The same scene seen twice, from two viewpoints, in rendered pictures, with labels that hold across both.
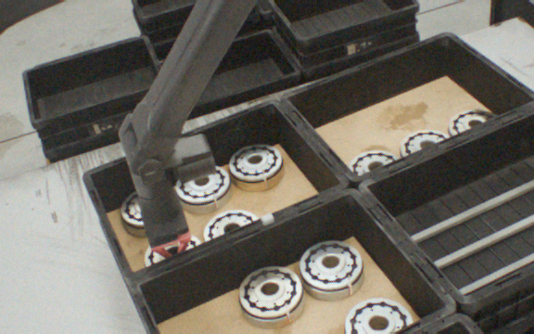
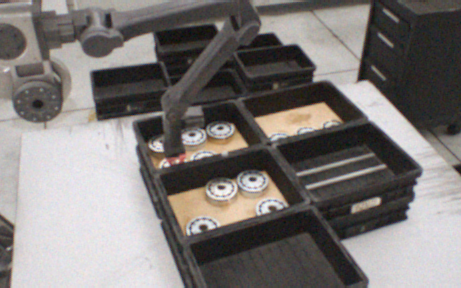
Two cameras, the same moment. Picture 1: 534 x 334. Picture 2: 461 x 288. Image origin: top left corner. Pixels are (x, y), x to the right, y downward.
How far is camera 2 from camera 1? 0.46 m
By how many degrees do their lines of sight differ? 4
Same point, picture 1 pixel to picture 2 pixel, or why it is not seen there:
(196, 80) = (204, 77)
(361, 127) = (276, 121)
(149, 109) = (180, 88)
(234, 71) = (207, 89)
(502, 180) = (343, 155)
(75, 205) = (119, 142)
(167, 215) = (176, 144)
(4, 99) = not seen: hidden behind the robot
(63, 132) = (110, 107)
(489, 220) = (333, 172)
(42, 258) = (99, 165)
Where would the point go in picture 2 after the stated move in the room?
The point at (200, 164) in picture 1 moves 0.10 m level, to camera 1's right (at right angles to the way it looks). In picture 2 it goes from (197, 120) to (229, 120)
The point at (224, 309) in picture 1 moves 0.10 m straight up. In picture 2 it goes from (197, 195) to (196, 172)
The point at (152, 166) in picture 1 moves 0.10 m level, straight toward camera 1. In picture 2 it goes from (175, 116) to (181, 136)
